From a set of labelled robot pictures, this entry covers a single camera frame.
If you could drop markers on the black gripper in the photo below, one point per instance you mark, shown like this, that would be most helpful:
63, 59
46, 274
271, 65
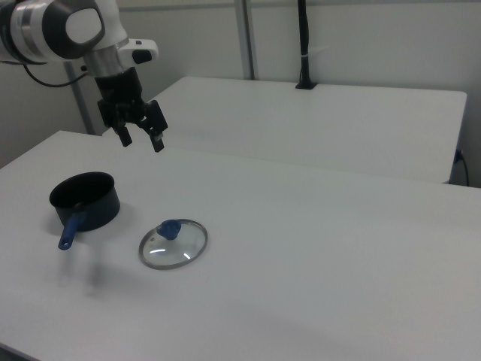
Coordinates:
120, 88

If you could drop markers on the glass lid with blue knob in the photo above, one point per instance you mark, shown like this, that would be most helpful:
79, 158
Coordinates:
171, 229

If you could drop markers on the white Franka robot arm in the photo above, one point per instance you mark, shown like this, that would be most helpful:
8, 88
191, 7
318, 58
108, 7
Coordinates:
37, 30

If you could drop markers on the white table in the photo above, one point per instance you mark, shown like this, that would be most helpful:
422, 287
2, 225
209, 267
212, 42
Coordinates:
300, 124

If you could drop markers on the black pole with base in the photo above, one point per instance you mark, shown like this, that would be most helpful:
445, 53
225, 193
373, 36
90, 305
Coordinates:
303, 34

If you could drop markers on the white zip tie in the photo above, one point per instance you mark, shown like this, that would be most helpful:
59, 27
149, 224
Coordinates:
315, 50

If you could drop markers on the slim aluminium frame post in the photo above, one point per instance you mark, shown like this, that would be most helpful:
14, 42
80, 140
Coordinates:
79, 101

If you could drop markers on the wide aluminium frame post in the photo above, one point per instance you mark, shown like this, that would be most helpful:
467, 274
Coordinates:
246, 41

